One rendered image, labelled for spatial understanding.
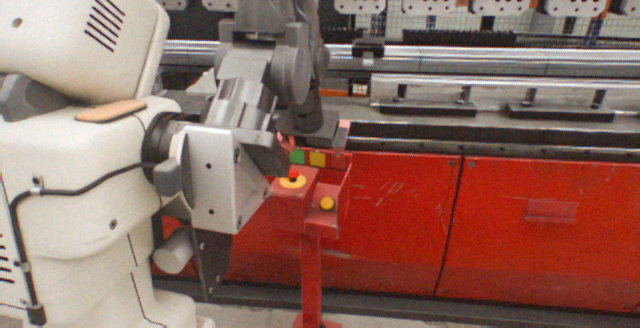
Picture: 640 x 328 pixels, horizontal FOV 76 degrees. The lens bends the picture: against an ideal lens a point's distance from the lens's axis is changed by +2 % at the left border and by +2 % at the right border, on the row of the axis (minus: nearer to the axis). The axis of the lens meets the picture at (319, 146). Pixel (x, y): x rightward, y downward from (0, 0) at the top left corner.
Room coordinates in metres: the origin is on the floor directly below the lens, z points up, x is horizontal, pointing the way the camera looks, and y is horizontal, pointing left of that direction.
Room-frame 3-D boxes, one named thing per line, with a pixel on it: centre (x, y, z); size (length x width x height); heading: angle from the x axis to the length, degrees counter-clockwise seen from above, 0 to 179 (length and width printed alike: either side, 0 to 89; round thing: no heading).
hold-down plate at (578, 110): (1.18, -0.74, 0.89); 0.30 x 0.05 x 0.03; 84
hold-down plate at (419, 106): (1.21, -0.34, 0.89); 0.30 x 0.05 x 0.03; 84
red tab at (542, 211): (1.07, -0.75, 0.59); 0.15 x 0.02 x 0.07; 84
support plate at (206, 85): (1.18, 0.27, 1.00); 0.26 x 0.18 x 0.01; 174
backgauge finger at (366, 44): (1.45, -0.17, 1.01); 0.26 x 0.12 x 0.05; 174
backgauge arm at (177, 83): (1.75, 0.66, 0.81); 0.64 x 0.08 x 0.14; 174
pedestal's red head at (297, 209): (0.95, 0.03, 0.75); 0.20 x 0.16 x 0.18; 74
